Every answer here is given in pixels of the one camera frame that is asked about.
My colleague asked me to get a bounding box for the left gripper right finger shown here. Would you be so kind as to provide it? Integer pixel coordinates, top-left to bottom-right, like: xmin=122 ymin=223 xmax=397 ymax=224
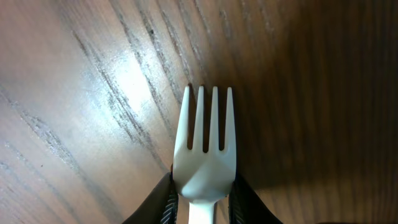
xmin=228 ymin=174 xmax=282 ymax=224

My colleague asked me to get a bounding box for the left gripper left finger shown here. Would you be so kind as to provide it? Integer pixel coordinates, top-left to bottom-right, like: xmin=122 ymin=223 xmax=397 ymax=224
xmin=122 ymin=172 xmax=178 ymax=224

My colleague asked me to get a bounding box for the white plastic fork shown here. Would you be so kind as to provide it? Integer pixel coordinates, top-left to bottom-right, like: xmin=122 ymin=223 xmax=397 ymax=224
xmin=173 ymin=86 xmax=237 ymax=224

